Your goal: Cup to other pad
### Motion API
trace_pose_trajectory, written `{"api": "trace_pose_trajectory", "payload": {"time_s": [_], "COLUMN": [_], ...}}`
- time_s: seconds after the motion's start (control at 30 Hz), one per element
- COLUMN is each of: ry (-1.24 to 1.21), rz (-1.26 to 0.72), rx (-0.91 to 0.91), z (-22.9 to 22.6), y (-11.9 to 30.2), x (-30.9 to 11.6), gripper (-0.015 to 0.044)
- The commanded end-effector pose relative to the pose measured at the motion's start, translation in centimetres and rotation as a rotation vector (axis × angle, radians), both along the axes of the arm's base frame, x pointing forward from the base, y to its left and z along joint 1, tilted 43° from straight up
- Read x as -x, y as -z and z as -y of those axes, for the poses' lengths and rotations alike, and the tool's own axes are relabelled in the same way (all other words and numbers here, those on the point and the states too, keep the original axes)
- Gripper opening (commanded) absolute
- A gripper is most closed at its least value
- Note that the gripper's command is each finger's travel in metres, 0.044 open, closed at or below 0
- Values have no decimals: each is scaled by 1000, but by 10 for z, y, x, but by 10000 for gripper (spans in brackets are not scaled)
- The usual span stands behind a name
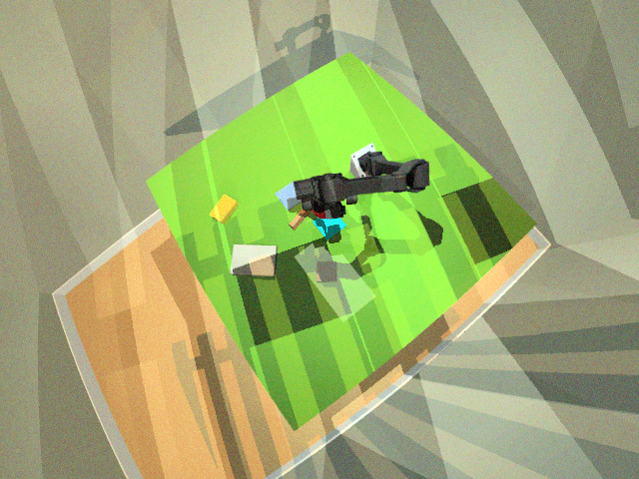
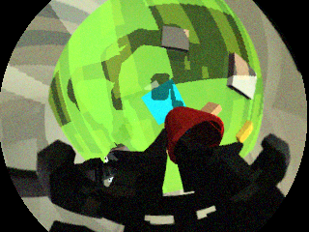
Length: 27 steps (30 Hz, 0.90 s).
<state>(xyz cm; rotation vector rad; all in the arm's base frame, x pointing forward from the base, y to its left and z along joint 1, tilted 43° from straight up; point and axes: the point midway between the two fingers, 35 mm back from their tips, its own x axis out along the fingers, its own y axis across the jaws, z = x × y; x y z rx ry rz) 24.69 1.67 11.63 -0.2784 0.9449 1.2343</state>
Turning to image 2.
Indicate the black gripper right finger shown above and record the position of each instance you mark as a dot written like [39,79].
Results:
[193,159]

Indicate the white flat rectangular block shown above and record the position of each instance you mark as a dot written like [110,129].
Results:
[241,77]

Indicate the tan wooden bar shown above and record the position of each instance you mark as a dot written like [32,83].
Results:
[211,108]

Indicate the yellow rectangular block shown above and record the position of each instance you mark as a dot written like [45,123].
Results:
[245,131]

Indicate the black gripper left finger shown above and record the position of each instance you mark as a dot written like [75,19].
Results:
[151,161]

